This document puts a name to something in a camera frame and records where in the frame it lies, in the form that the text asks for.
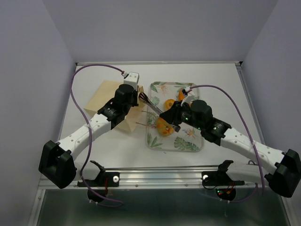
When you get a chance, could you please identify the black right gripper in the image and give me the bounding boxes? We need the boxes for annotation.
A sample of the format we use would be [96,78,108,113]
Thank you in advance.
[158,100,203,130]

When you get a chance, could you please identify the twisted croissant bread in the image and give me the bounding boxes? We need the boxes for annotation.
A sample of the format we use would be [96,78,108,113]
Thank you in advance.
[154,117,175,137]

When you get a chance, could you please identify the beige paper bag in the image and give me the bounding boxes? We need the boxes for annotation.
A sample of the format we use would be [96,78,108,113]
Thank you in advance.
[84,81,145,132]

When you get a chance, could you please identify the ring doughnut bread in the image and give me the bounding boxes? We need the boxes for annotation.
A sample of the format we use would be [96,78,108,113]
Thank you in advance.
[164,99,175,111]

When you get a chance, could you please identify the metal kitchen tongs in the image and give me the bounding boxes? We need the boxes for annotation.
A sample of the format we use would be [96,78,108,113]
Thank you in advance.
[138,92,163,115]

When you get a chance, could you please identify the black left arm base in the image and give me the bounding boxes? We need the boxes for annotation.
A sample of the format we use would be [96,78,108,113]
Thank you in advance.
[77,161,124,208]

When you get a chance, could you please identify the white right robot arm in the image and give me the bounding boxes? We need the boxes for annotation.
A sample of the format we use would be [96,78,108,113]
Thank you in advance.
[160,100,301,198]

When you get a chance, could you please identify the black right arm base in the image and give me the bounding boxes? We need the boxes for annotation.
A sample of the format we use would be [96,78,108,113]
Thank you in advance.
[202,160,245,202]

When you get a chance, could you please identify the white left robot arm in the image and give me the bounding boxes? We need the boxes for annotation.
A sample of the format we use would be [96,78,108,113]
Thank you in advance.
[39,82,139,189]

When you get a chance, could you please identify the floral leaf print tray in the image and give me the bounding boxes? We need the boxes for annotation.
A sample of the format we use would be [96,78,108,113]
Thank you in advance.
[146,81,204,152]

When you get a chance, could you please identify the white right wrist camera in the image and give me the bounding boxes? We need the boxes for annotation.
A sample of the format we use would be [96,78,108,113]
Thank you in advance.
[181,87,195,106]

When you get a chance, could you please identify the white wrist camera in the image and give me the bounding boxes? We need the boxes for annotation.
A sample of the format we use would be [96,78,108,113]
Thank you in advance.
[122,72,140,91]
[181,87,195,106]

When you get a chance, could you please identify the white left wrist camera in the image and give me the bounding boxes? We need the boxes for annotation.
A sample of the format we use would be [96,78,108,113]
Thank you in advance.
[122,72,140,91]

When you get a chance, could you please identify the aluminium front rail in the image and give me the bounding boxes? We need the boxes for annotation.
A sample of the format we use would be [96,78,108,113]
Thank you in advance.
[84,163,261,189]

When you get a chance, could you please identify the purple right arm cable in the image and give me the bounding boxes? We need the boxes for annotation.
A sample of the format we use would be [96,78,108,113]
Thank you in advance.
[188,85,266,203]

